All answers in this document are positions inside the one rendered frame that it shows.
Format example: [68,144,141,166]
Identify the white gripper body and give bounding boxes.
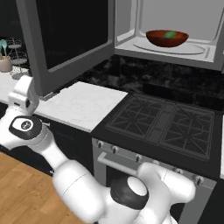
[12,74,37,99]

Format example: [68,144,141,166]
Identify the grey microwave door, dark window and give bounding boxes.
[16,0,116,99]

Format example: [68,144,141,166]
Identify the red-brown bowl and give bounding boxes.
[145,29,190,48]

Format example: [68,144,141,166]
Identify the green broccoli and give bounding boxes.
[163,31,178,39]

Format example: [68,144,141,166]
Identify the white microwave turntable plate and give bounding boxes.
[133,38,206,56]

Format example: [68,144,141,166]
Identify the grey microwave oven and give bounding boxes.
[113,0,224,73]

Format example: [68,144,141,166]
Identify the beige utensil pot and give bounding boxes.
[0,55,13,74]

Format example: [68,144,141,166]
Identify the teal spatula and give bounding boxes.
[0,38,9,58]

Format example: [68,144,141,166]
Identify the black base cupboards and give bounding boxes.
[0,101,95,178]

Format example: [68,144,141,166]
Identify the steel oven front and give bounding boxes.
[91,137,219,224]

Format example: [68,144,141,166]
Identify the black hob with grates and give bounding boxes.
[90,91,223,179]

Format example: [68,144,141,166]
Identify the wire tiered stand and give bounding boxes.
[6,37,31,81]

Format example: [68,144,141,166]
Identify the black wall cupboards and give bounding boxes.
[0,0,28,39]

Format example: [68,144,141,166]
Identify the steel oven door handle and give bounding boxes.
[96,151,147,177]

